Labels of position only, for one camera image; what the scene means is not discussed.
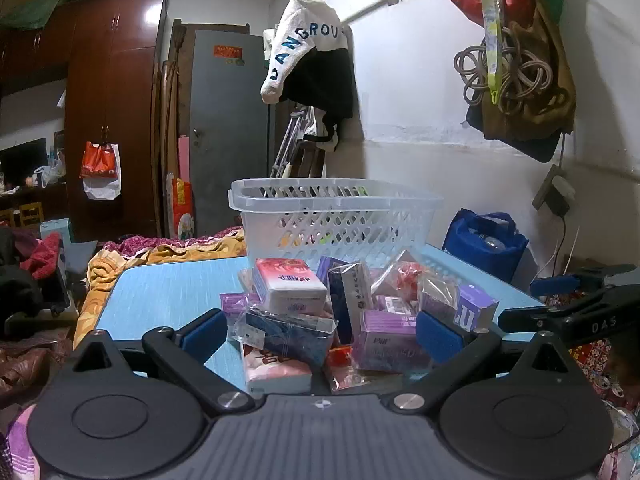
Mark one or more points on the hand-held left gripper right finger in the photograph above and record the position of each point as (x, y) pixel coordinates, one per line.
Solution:
(437, 335)

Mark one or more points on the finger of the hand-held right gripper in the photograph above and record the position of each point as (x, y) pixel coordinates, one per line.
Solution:
(575, 325)
(552, 285)

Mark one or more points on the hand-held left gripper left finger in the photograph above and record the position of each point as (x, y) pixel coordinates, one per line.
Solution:
(202, 335)

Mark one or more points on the clear packet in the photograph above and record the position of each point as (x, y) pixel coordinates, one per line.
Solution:
(437, 297)

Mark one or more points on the small purple packet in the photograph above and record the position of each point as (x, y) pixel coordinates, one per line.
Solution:
(235, 305)

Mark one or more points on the purple white box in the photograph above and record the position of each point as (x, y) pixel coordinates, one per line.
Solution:
(475, 310)

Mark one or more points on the clear bag with red item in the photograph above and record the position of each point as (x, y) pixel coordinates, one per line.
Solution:
(405, 275)

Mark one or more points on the red white packet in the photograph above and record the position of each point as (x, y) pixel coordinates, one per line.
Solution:
(275, 372)

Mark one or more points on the tall dark blue box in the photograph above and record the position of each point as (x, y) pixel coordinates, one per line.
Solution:
(347, 300)

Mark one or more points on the red white tissue pack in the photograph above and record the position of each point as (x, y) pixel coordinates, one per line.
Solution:
(290, 287)

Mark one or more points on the white plastic basket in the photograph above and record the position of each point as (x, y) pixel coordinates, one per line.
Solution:
(330, 200)

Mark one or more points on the blue shopping bag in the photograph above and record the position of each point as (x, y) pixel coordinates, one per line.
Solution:
(475, 255)

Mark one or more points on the maroon floral blanket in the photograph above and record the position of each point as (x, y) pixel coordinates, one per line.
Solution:
(150, 245)

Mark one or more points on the yellow floral blanket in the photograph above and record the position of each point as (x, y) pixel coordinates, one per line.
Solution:
(105, 270)

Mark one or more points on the red printed sack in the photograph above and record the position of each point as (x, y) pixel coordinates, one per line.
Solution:
(182, 210)

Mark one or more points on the navy hanging bag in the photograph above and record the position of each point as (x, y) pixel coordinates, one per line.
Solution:
(530, 147)

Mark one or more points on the brown hanging bag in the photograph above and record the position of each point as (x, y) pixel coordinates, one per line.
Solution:
(555, 110)

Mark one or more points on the pink board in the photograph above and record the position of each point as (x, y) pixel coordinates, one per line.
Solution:
(184, 160)

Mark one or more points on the light blue box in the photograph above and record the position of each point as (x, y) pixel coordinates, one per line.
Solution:
(57, 232)

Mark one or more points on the red cloth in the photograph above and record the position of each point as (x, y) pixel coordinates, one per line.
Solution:
(42, 257)

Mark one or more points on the red white plastic bag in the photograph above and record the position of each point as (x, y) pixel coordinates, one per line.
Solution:
(100, 165)

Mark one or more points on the grey door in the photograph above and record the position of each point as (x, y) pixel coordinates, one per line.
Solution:
(225, 135)

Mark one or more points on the wooden planks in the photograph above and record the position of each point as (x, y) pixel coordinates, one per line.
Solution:
(170, 135)

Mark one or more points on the metal crutches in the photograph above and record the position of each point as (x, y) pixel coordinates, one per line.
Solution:
(290, 135)

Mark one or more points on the brown wooden wardrobe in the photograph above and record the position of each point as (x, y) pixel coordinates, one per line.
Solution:
(125, 110)

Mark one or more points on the black monitor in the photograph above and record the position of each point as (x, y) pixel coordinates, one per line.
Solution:
(22, 160)

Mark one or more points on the white black hoodie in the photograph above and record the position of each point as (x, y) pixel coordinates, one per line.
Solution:
(310, 25)

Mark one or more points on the green cloth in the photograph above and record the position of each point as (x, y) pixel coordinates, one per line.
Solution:
(45, 2)

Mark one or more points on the wall power adapter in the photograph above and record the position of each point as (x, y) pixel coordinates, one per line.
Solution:
(555, 190)

